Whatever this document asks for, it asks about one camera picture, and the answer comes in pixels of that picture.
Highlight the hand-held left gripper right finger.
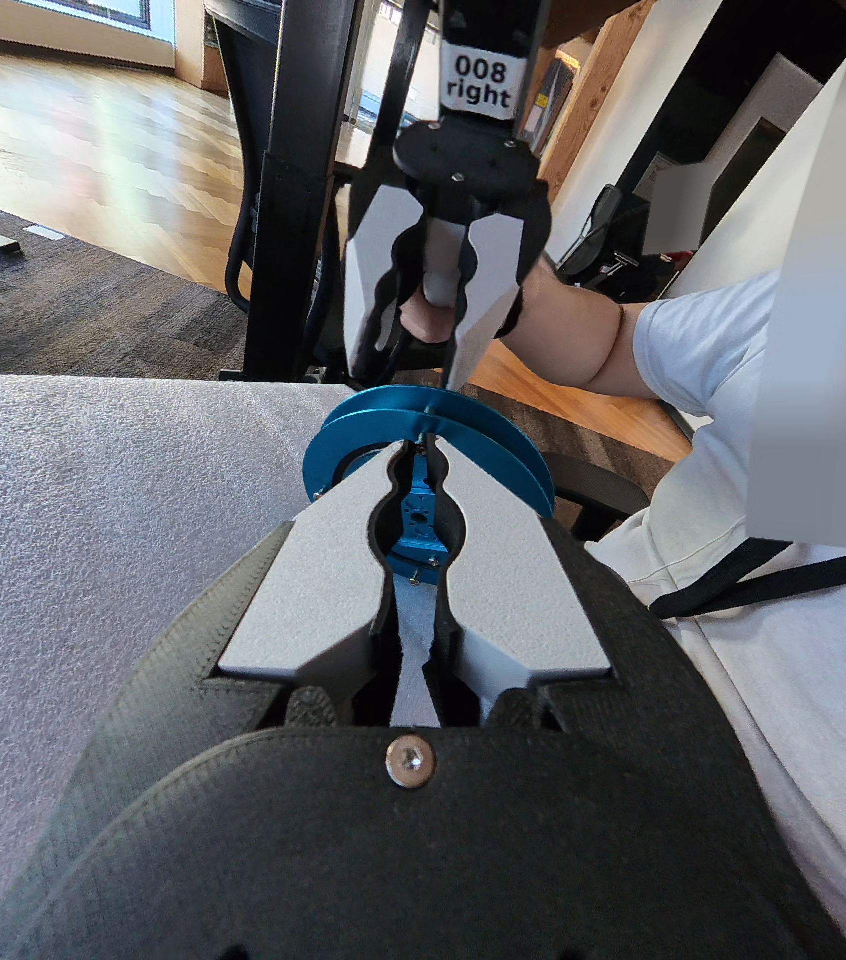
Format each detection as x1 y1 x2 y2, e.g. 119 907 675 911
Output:
429 437 611 727

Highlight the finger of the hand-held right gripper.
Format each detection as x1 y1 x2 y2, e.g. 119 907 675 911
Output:
441 212 538 393
342 186 425 378

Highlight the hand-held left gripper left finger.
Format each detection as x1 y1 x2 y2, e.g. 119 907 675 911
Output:
219 441 403 727

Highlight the blue round metal turntable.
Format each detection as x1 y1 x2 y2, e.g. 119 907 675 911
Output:
303 384 555 586

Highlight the person's right forearm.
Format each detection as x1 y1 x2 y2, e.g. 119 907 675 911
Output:
501 258 645 399

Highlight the black desk leg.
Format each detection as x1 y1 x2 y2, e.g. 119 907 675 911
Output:
220 0 439 384

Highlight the person's right hand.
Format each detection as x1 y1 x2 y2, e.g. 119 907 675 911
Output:
399 283 461 346

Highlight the wooden pillar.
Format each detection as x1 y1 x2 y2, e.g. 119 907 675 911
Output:
535 0 652 204

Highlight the black chair armrest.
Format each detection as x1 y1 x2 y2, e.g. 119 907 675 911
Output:
543 452 650 543

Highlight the white foam sheet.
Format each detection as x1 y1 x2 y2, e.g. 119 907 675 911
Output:
0 372 442 946

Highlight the black strap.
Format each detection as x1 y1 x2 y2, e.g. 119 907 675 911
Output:
651 538 846 620

